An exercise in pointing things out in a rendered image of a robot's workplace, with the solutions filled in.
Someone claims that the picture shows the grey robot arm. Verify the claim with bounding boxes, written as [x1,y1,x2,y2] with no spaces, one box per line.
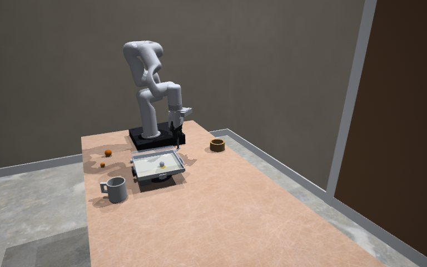
[123,41,192,139]

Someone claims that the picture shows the grey mug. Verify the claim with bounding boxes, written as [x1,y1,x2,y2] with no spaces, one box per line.
[100,177,127,202]

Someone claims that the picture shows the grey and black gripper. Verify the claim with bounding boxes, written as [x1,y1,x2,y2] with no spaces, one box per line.
[168,109,183,139]

